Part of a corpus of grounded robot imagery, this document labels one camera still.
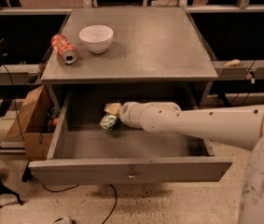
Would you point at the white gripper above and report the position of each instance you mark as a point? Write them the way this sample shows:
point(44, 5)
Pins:
point(128, 113)

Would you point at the cardboard box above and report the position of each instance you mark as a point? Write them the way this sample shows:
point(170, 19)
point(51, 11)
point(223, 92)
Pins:
point(31, 126)

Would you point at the white bowl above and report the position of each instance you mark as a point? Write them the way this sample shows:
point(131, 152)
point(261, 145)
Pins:
point(96, 38)

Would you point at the orange soda can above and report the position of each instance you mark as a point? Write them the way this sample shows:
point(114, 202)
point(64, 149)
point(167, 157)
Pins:
point(64, 49)

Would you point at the grey cabinet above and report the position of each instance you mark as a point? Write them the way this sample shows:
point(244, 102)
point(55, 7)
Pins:
point(149, 44)

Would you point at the grey open top drawer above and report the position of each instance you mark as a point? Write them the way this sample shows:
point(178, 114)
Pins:
point(82, 153)

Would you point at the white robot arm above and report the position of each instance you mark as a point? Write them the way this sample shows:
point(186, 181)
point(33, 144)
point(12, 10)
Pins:
point(239, 126)

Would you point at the green soda can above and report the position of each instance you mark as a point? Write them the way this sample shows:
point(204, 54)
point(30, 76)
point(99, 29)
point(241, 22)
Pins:
point(108, 122)

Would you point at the small yellow foam piece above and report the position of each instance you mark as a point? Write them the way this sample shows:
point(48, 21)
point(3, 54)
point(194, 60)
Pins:
point(232, 63)

